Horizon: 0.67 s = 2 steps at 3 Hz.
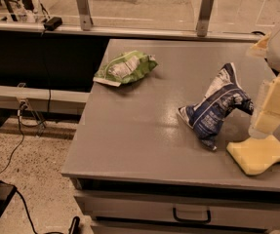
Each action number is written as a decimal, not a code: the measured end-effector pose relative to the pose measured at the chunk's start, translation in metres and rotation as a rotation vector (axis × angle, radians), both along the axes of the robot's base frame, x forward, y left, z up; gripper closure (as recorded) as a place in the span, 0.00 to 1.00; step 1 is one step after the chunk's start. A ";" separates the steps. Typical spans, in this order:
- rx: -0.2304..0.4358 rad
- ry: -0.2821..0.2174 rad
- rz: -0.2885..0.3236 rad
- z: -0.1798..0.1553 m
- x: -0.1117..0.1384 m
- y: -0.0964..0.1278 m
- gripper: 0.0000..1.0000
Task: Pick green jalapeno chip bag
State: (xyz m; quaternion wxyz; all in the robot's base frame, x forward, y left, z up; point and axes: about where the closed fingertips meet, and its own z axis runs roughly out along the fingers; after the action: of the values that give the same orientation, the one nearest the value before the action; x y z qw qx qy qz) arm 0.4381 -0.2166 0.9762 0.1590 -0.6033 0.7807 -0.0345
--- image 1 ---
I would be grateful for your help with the blue white chip bag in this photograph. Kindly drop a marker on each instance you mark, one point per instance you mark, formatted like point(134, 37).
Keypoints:
point(223, 96)

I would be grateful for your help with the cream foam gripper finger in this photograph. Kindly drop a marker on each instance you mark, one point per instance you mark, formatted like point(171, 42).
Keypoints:
point(266, 117)

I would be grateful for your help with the black power adapter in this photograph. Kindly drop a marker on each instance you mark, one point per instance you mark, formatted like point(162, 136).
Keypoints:
point(53, 23)

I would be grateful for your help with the left metal glass bracket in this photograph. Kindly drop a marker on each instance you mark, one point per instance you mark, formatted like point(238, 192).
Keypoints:
point(86, 21)

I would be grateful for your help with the yellow foam sponge block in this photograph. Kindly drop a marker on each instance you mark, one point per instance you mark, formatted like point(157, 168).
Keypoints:
point(254, 155)

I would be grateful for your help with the metal rail beam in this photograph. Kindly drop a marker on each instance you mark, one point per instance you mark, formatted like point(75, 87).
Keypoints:
point(54, 101)

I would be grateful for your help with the green jalapeno chip bag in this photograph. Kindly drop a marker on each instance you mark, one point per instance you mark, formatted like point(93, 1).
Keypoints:
point(127, 68)

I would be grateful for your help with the drawer with black handle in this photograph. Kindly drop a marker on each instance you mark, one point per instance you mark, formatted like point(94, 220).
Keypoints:
point(144, 213)

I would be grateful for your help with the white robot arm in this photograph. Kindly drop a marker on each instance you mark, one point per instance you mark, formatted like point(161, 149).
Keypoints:
point(268, 47)

